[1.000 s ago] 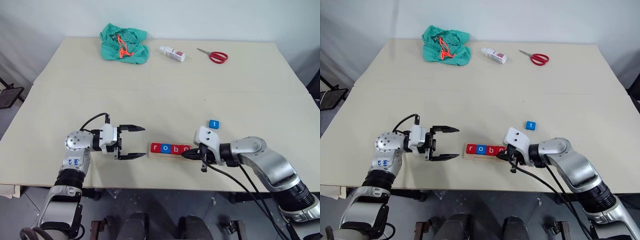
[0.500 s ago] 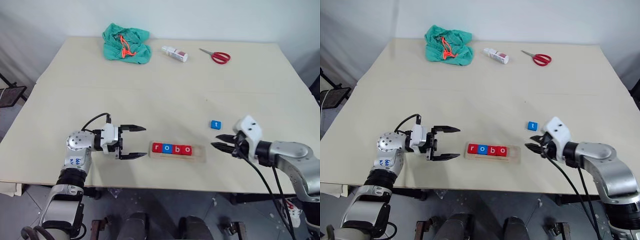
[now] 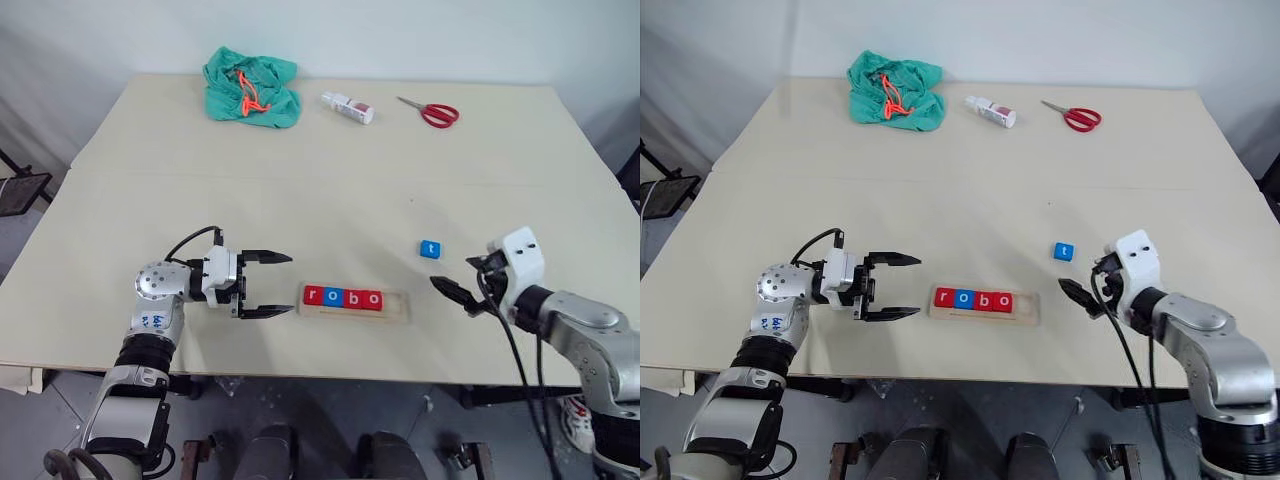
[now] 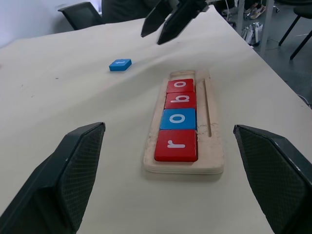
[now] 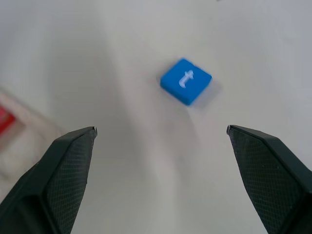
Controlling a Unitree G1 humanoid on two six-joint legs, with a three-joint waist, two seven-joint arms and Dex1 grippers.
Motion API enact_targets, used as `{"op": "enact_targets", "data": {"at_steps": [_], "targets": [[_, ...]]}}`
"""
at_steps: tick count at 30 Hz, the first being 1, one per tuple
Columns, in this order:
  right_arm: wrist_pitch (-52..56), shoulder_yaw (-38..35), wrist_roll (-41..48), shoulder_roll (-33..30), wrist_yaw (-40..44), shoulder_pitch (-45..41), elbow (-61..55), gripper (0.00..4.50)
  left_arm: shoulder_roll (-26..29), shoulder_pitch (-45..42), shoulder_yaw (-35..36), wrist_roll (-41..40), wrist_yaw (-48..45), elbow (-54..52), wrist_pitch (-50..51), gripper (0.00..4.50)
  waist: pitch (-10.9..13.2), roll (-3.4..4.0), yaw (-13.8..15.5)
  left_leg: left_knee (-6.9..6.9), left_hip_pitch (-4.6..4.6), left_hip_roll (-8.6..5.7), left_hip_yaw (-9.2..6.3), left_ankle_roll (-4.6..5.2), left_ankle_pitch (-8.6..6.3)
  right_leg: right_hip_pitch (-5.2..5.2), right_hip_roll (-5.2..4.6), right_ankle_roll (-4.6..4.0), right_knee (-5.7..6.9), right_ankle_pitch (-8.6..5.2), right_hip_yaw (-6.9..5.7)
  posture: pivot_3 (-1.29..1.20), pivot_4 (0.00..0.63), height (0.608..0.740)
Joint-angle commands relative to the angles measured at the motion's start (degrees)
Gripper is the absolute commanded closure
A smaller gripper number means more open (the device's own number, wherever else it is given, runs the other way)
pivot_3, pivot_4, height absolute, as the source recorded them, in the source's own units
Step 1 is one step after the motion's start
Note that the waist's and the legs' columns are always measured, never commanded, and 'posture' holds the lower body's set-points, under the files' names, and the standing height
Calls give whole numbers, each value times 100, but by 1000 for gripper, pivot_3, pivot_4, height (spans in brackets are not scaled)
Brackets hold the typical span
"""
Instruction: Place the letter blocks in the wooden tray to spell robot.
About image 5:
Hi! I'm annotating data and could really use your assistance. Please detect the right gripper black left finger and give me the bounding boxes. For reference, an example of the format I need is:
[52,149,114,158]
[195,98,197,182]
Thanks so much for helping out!
[0,126,98,234]

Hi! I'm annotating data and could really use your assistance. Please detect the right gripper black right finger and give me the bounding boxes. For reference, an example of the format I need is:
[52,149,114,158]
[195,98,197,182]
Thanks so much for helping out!
[226,124,312,234]

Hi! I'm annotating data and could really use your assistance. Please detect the blue letter tile t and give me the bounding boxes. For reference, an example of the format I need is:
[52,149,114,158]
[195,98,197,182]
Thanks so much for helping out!
[159,58,213,107]

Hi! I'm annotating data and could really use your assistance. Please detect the wooden letter tray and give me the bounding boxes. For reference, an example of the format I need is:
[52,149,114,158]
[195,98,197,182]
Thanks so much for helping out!
[0,86,65,178]

